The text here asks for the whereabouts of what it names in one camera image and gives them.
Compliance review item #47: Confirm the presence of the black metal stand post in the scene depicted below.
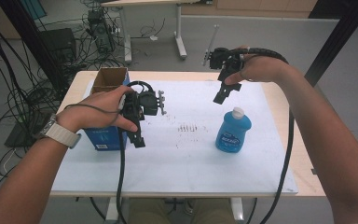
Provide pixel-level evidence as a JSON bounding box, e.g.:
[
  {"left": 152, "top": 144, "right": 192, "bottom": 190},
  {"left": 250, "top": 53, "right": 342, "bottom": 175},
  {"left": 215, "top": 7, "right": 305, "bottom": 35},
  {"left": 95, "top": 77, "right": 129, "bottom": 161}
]
[
  {"left": 0, "top": 0, "right": 70, "bottom": 94},
  {"left": 304, "top": 0, "right": 358, "bottom": 89}
]

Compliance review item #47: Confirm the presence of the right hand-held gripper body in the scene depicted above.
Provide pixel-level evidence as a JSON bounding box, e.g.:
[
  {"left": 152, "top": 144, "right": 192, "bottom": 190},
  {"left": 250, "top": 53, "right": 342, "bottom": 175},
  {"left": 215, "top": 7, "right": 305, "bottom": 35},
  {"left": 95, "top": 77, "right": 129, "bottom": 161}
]
[{"left": 202, "top": 24, "right": 246, "bottom": 83}]

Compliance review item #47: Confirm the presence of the black stand base plate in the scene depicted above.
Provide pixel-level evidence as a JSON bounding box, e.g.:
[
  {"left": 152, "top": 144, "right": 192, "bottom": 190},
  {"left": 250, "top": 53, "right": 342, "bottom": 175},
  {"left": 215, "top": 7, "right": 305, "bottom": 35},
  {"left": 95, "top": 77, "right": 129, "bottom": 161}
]
[{"left": 4, "top": 108, "right": 60, "bottom": 149}]

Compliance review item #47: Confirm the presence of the black box case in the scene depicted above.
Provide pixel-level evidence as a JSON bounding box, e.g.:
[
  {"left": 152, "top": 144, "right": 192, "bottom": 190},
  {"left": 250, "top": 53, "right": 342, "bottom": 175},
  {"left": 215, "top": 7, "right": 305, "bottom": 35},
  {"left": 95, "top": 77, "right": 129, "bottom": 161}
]
[{"left": 40, "top": 27, "right": 77, "bottom": 63}]

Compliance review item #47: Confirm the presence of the desk with white metal legs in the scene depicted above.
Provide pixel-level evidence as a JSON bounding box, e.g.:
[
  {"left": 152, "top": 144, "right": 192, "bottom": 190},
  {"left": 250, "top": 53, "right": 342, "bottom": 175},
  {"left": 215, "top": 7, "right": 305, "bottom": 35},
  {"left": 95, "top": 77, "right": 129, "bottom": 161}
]
[{"left": 101, "top": 0, "right": 213, "bottom": 65}]

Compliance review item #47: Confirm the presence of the white table leg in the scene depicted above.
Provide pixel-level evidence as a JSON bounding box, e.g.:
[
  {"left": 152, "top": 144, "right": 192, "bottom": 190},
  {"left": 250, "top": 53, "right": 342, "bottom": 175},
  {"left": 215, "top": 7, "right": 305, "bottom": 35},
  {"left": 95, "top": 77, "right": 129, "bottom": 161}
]
[
  {"left": 229, "top": 197, "right": 245, "bottom": 222},
  {"left": 105, "top": 196, "right": 121, "bottom": 222}
]

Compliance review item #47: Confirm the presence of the tangle of black floor cables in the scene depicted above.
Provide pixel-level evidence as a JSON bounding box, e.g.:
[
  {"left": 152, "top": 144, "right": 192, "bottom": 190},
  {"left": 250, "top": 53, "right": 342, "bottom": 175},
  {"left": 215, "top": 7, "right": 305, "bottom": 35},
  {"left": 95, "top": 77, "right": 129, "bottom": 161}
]
[{"left": 0, "top": 0, "right": 129, "bottom": 200}]

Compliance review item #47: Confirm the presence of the person's right hand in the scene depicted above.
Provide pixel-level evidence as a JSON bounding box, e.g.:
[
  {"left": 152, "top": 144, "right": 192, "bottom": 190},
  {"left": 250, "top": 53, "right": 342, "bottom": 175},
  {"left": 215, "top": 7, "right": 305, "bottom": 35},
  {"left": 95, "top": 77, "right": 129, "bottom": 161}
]
[{"left": 224, "top": 45, "right": 293, "bottom": 86}]

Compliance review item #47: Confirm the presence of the thin grey cord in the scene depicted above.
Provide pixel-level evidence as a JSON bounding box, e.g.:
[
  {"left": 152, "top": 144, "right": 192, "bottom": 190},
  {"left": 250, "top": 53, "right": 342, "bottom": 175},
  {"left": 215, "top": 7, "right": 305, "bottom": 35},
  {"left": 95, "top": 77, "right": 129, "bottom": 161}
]
[{"left": 62, "top": 103, "right": 123, "bottom": 125}]

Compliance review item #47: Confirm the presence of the blue cardboard box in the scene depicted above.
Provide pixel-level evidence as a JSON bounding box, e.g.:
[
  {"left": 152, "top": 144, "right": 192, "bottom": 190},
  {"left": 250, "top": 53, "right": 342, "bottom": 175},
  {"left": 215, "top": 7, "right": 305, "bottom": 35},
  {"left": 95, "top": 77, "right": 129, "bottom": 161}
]
[{"left": 82, "top": 66, "right": 131, "bottom": 152}]

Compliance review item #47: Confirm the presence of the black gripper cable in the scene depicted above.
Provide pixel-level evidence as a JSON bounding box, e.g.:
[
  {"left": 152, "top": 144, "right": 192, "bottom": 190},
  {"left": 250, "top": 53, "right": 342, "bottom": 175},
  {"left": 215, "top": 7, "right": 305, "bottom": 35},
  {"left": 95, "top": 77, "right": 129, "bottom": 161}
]
[
  {"left": 241, "top": 46, "right": 296, "bottom": 224},
  {"left": 115, "top": 79, "right": 157, "bottom": 224}
]

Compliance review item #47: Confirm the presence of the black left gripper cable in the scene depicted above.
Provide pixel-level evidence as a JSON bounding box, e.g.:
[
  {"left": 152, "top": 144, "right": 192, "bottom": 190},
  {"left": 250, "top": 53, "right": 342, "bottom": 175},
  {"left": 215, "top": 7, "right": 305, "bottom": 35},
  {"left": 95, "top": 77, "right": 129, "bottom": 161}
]
[{"left": 115, "top": 79, "right": 157, "bottom": 224}]

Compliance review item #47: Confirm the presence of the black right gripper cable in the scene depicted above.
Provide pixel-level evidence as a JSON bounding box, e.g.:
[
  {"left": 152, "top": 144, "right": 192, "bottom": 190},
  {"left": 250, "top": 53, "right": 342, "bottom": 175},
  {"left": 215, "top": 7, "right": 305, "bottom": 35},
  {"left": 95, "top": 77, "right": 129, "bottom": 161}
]
[{"left": 241, "top": 46, "right": 296, "bottom": 224}]

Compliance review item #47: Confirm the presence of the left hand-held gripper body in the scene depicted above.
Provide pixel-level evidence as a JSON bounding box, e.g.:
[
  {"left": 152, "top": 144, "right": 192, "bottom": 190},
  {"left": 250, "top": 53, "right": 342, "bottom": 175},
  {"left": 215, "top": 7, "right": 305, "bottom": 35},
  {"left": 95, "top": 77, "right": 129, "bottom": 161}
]
[{"left": 120, "top": 89, "right": 168, "bottom": 122}]

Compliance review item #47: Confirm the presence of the blue detergent bottle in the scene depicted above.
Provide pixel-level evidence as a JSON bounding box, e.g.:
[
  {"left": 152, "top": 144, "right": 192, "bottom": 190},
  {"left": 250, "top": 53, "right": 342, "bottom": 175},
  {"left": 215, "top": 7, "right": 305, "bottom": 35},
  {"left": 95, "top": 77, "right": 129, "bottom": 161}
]
[{"left": 214, "top": 106, "right": 253, "bottom": 154}]

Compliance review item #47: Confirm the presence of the teal panel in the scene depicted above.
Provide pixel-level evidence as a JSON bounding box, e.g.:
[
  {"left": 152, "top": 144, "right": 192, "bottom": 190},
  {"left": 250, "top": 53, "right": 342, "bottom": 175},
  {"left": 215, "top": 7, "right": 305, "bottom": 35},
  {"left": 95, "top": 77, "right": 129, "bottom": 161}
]
[{"left": 20, "top": 0, "right": 48, "bottom": 20}]

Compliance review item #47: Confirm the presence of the wristwatch with beige strap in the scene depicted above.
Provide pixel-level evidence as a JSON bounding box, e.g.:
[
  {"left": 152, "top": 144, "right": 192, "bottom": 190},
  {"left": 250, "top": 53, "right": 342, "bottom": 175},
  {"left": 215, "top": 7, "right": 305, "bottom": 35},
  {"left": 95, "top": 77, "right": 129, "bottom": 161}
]
[{"left": 38, "top": 113, "right": 82, "bottom": 149}]

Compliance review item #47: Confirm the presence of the black computer tower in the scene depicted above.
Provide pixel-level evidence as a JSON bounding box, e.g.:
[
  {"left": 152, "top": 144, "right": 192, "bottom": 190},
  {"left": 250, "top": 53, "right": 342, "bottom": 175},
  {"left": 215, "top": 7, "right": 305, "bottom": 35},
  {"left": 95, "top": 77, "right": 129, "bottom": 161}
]
[{"left": 87, "top": 8, "right": 117, "bottom": 55}]

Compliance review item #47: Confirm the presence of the person's left hand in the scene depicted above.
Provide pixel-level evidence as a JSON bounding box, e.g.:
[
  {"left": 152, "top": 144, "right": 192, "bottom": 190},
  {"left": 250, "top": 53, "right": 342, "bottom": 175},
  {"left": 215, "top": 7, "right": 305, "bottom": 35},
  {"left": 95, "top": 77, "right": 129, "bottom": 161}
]
[{"left": 56, "top": 85, "right": 140, "bottom": 133}]

